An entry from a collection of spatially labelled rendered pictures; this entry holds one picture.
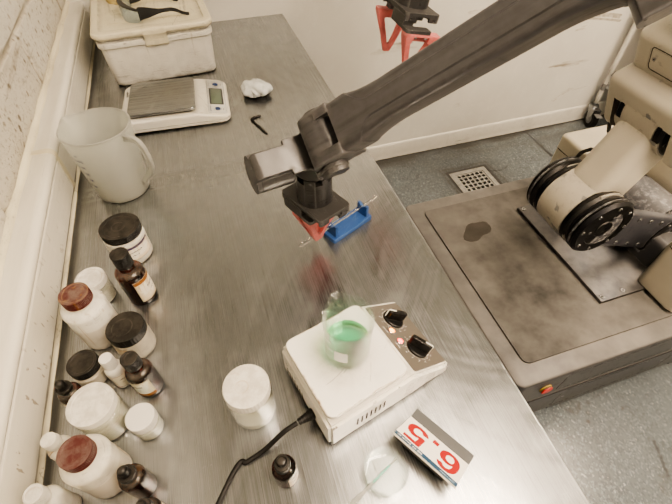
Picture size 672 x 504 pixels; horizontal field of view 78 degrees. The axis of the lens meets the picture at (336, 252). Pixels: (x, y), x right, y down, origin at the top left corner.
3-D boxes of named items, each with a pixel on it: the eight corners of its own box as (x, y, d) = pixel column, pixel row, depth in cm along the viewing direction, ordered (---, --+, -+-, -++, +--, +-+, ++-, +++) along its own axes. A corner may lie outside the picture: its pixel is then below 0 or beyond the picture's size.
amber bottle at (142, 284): (127, 307, 69) (98, 265, 61) (133, 285, 72) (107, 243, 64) (154, 305, 69) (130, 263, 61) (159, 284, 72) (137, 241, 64)
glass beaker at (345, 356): (380, 362, 54) (386, 328, 47) (334, 382, 52) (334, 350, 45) (355, 319, 58) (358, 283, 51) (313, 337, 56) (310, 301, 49)
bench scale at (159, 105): (232, 123, 105) (228, 106, 101) (124, 138, 101) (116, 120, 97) (226, 87, 117) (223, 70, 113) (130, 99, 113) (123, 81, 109)
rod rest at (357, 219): (359, 210, 84) (360, 197, 81) (371, 219, 82) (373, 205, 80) (322, 234, 80) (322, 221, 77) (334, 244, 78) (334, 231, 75)
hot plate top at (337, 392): (357, 305, 60) (357, 302, 59) (410, 372, 53) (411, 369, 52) (283, 345, 56) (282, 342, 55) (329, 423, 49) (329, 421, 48)
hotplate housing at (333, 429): (392, 309, 69) (398, 279, 63) (446, 372, 61) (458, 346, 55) (271, 376, 61) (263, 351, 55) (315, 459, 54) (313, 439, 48)
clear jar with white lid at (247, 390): (265, 437, 55) (256, 416, 49) (225, 422, 57) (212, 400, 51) (283, 395, 59) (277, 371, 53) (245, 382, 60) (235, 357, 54)
